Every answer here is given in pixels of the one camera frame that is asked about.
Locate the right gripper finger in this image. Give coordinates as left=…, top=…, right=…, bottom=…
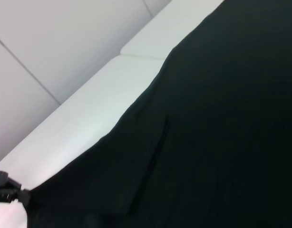
left=0, top=170, right=30, bottom=208

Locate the black t-shirt with FREE print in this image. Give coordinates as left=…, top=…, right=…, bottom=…
left=24, top=0, right=292, bottom=228

